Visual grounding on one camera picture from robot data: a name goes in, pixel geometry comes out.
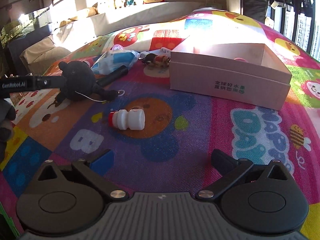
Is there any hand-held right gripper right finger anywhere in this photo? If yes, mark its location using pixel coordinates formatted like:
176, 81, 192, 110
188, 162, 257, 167
196, 149, 288, 201

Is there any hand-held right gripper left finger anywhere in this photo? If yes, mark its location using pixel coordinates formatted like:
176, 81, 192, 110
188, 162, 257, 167
37, 149, 129, 202

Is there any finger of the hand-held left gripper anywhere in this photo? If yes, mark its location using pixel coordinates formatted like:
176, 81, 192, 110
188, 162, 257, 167
32, 75, 68, 90

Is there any black plush toy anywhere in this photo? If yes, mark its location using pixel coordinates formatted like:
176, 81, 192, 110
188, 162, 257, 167
55, 60, 119, 103

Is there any black cylinder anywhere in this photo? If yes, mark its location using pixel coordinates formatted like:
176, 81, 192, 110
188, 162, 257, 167
96, 65, 129, 86

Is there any blue tissue pack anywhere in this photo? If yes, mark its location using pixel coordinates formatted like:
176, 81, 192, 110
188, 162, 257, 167
91, 50, 140, 75

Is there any pink cardboard box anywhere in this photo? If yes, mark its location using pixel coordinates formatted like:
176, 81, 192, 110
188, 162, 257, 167
169, 35, 293, 111

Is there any brown keychain figure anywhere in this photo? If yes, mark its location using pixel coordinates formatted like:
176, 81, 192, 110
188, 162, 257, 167
142, 52, 172, 67

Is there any person's left hand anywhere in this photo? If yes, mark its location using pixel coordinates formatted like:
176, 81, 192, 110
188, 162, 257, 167
0, 99, 16, 143

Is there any beige pillow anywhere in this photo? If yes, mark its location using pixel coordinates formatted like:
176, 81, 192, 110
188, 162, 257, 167
19, 33, 73, 76

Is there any printed play mat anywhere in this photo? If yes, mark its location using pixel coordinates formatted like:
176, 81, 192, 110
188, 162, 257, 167
0, 9, 320, 240

